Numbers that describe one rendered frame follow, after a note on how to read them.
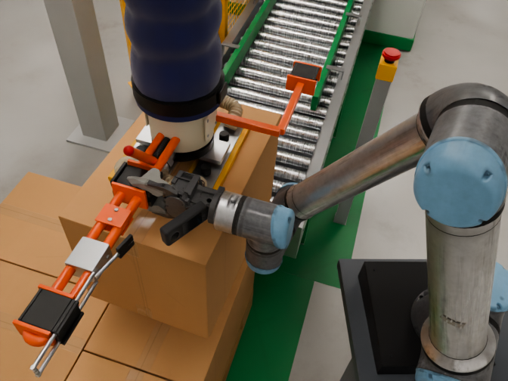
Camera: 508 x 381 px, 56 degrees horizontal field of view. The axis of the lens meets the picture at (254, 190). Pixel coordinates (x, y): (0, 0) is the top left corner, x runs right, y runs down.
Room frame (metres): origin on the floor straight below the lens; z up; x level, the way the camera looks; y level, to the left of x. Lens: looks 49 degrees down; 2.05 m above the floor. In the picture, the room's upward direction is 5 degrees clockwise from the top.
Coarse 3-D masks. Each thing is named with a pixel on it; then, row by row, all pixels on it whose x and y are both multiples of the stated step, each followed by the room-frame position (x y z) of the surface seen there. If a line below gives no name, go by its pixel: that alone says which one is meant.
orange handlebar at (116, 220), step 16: (288, 112) 1.01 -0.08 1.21; (256, 128) 0.94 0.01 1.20; (272, 128) 0.94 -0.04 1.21; (176, 144) 0.86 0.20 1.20; (160, 160) 0.79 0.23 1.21; (112, 208) 0.63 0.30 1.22; (128, 208) 0.64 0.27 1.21; (96, 224) 0.59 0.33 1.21; (112, 224) 0.59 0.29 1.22; (128, 224) 0.61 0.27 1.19; (112, 240) 0.55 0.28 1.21; (64, 272) 0.47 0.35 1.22; (80, 288) 0.44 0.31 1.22; (32, 336) 0.34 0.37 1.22
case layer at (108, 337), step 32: (32, 192) 1.19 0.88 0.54; (64, 192) 1.21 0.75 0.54; (0, 224) 1.03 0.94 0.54; (32, 224) 1.04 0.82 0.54; (0, 256) 0.89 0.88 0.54; (32, 256) 0.90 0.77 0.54; (64, 256) 0.91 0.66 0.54; (0, 288) 0.77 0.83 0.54; (32, 288) 0.78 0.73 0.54; (64, 288) 0.79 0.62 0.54; (0, 320) 0.66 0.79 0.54; (96, 320) 0.68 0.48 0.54; (128, 320) 0.69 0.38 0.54; (224, 320) 0.72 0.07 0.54; (0, 352) 0.55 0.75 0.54; (32, 352) 0.56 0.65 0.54; (64, 352) 0.57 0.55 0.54; (96, 352) 0.57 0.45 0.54; (128, 352) 0.58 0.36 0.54; (160, 352) 0.59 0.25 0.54; (192, 352) 0.60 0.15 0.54; (224, 352) 0.69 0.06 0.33
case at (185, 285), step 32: (192, 160) 0.94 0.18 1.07; (256, 160) 0.96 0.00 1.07; (96, 192) 0.79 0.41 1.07; (256, 192) 0.96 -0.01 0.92; (64, 224) 0.70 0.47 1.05; (160, 224) 0.71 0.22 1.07; (128, 256) 0.65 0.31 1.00; (160, 256) 0.63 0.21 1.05; (192, 256) 0.62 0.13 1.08; (224, 256) 0.71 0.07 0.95; (96, 288) 0.69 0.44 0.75; (128, 288) 0.66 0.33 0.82; (160, 288) 0.63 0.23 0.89; (192, 288) 0.60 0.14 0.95; (224, 288) 0.71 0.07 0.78; (160, 320) 0.63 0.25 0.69; (192, 320) 0.60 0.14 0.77
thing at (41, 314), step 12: (48, 288) 0.43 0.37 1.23; (36, 300) 0.40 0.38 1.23; (48, 300) 0.40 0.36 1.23; (60, 300) 0.40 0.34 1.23; (24, 312) 0.37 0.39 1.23; (36, 312) 0.38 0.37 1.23; (48, 312) 0.38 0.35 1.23; (60, 312) 0.38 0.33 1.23; (24, 324) 0.35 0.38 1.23; (36, 324) 0.35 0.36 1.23; (48, 324) 0.35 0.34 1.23; (48, 336) 0.34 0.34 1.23
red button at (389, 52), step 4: (388, 48) 1.63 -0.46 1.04; (392, 48) 1.63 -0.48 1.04; (384, 52) 1.61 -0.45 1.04; (388, 52) 1.60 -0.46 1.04; (392, 52) 1.60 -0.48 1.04; (396, 52) 1.61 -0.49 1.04; (400, 52) 1.62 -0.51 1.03; (384, 56) 1.59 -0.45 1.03; (388, 56) 1.59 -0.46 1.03; (392, 56) 1.58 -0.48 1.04; (396, 56) 1.58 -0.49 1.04; (400, 56) 1.59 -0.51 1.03; (388, 60) 1.59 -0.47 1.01; (392, 60) 1.58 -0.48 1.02
